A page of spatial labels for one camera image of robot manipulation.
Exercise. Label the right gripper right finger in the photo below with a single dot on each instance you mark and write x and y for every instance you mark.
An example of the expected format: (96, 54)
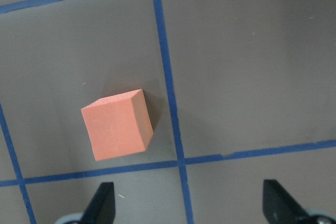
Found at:
(280, 207)

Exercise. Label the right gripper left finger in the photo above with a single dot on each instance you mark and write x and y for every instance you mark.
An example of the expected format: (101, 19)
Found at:
(101, 209)

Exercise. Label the orange foam cube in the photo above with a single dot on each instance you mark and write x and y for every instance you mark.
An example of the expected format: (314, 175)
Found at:
(118, 125)

